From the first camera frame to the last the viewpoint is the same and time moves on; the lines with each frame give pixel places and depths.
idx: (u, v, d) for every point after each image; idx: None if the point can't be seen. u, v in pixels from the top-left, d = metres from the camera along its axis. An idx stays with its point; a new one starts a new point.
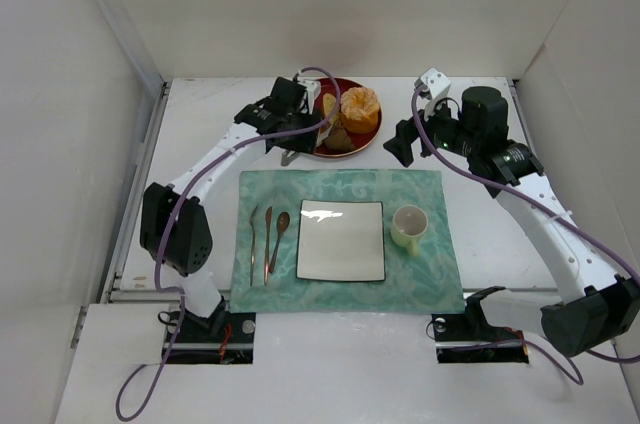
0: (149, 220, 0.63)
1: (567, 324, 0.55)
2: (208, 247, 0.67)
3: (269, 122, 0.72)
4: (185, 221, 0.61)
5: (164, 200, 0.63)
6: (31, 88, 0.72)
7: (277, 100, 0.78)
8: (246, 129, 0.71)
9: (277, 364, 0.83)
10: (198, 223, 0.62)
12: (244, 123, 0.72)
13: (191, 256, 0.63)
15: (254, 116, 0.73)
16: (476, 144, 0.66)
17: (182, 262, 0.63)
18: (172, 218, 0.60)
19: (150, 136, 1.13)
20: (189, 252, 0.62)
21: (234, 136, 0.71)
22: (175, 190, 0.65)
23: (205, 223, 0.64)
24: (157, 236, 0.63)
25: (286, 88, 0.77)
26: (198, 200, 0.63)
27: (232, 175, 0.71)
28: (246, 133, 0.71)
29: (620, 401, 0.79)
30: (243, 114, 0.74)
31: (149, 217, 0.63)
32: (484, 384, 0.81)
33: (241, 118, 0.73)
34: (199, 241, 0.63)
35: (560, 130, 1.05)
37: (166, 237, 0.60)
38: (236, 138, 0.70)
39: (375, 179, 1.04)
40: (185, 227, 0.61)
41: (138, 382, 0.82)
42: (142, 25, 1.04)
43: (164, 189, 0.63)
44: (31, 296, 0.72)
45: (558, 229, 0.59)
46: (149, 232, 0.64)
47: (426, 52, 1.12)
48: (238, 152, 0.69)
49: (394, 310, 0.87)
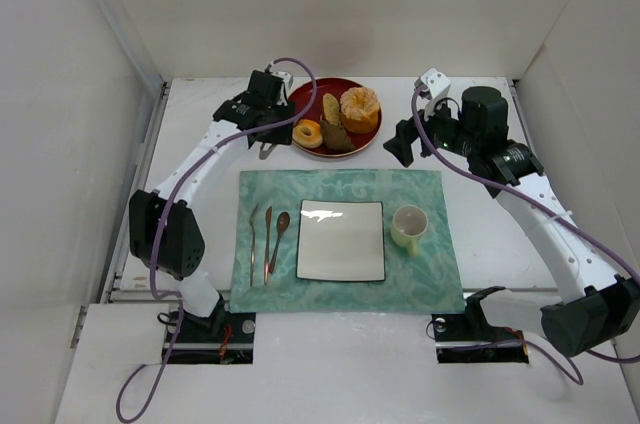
0: (138, 229, 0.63)
1: (567, 325, 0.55)
2: (200, 248, 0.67)
3: (248, 116, 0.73)
4: (174, 226, 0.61)
5: (150, 206, 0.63)
6: (31, 89, 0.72)
7: (254, 93, 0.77)
8: (225, 126, 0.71)
9: (277, 364, 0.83)
10: (187, 225, 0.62)
12: (223, 120, 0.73)
13: (183, 259, 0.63)
15: (233, 112, 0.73)
16: (476, 144, 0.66)
17: (175, 266, 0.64)
18: (161, 224, 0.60)
19: (150, 136, 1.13)
20: (180, 255, 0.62)
21: (215, 134, 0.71)
22: (161, 195, 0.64)
23: (194, 225, 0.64)
24: (147, 244, 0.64)
25: (263, 81, 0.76)
26: (185, 203, 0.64)
27: (217, 172, 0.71)
28: (225, 130, 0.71)
29: (620, 401, 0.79)
30: (222, 111, 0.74)
31: (138, 225, 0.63)
32: (484, 384, 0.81)
33: (220, 115, 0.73)
34: (189, 244, 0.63)
35: (560, 130, 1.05)
37: (158, 246, 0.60)
38: (217, 136, 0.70)
39: (375, 179, 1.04)
40: (175, 232, 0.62)
41: (138, 382, 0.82)
42: (142, 25, 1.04)
43: (149, 195, 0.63)
44: (31, 296, 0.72)
45: (558, 229, 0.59)
46: (139, 240, 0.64)
47: (426, 52, 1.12)
48: (220, 150, 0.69)
49: (394, 310, 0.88)
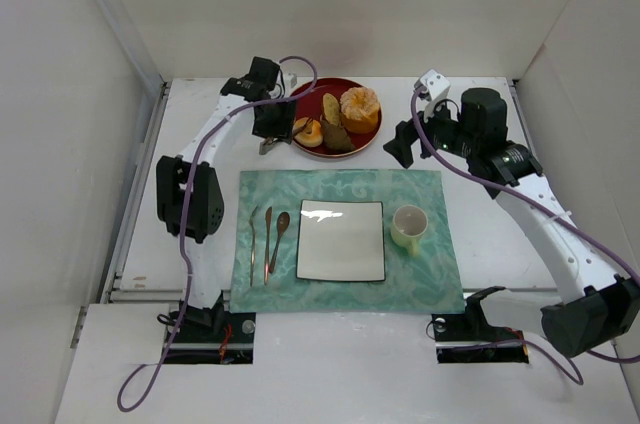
0: (165, 191, 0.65)
1: (567, 324, 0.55)
2: (221, 208, 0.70)
3: (252, 89, 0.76)
4: (201, 186, 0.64)
5: (175, 171, 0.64)
6: (31, 90, 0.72)
7: (255, 74, 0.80)
8: (234, 99, 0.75)
9: (277, 364, 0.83)
10: (212, 184, 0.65)
12: (231, 94, 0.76)
13: (210, 217, 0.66)
15: (238, 86, 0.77)
16: (475, 144, 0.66)
17: (202, 225, 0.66)
18: (190, 183, 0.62)
19: (150, 135, 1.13)
20: (208, 212, 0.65)
21: (225, 105, 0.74)
22: (185, 160, 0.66)
23: (216, 187, 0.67)
24: (174, 205, 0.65)
25: (263, 64, 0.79)
26: (208, 164, 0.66)
27: (229, 142, 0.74)
28: (235, 103, 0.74)
29: (619, 401, 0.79)
30: (228, 86, 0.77)
31: (165, 188, 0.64)
32: (485, 384, 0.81)
33: (226, 90, 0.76)
34: (214, 202, 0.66)
35: (560, 130, 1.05)
37: (187, 207, 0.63)
38: (228, 108, 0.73)
39: (375, 179, 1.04)
40: (202, 191, 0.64)
41: (139, 380, 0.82)
42: (142, 25, 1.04)
43: (174, 160, 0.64)
44: (30, 297, 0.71)
45: (558, 229, 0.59)
46: (165, 202, 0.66)
47: (426, 52, 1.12)
48: (233, 119, 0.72)
49: (394, 310, 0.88)
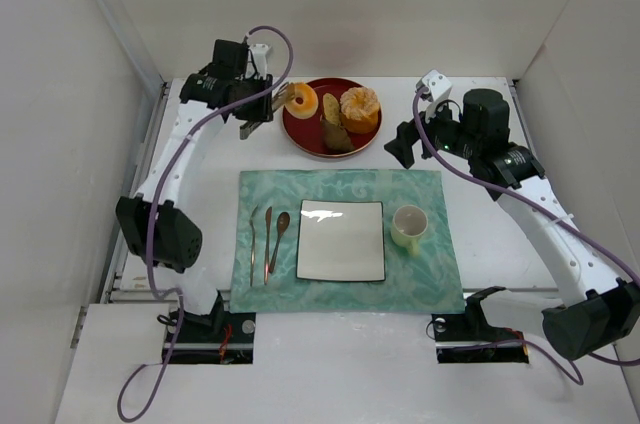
0: (132, 233, 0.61)
1: (568, 327, 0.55)
2: (197, 236, 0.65)
3: (216, 91, 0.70)
4: (166, 229, 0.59)
5: (138, 211, 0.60)
6: (31, 90, 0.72)
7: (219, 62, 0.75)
8: (195, 108, 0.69)
9: (278, 364, 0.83)
10: (179, 222, 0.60)
12: (191, 101, 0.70)
13: (183, 255, 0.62)
15: (200, 88, 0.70)
16: (477, 146, 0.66)
17: (178, 261, 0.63)
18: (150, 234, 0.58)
19: (150, 135, 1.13)
20: (180, 252, 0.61)
21: (187, 119, 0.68)
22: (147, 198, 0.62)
23: (186, 222, 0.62)
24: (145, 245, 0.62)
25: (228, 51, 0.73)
26: (171, 202, 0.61)
27: (197, 161, 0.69)
28: (197, 112, 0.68)
29: (618, 401, 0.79)
30: (188, 91, 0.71)
31: (132, 231, 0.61)
32: (485, 384, 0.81)
33: (186, 96, 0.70)
34: (185, 240, 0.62)
35: (560, 130, 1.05)
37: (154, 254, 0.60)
38: (189, 121, 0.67)
39: (375, 179, 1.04)
40: (168, 235, 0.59)
41: (139, 381, 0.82)
42: (142, 24, 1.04)
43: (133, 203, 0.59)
44: (30, 298, 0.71)
45: (559, 232, 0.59)
46: (135, 243, 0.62)
47: (427, 52, 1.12)
48: (195, 136, 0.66)
49: (394, 310, 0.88)
